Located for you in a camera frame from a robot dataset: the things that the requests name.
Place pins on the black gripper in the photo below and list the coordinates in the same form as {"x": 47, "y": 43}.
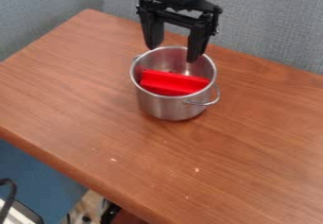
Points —
{"x": 196, "y": 15}

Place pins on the red block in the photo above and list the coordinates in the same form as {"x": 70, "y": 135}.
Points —
{"x": 171, "y": 84}

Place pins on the black object under table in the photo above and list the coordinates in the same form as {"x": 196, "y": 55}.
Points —
{"x": 110, "y": 214}

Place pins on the metal pot with handles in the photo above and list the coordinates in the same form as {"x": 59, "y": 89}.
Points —
{"x": 170, "y": 59}

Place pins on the black chair frame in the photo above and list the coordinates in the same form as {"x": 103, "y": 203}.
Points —
{"x": 14, "y": 211}

